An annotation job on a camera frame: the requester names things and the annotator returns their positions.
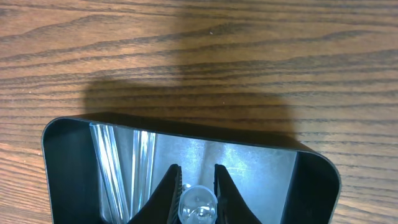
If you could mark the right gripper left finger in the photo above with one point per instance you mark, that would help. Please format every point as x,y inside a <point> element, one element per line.
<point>161,202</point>

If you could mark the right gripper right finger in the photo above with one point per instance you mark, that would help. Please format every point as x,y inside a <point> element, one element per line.
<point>231,202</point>

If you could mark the clear test tube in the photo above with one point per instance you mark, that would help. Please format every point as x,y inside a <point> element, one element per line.
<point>109,168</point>
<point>142,161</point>
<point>197,205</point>

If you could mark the black tray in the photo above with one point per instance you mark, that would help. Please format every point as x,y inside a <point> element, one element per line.
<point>71,174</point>

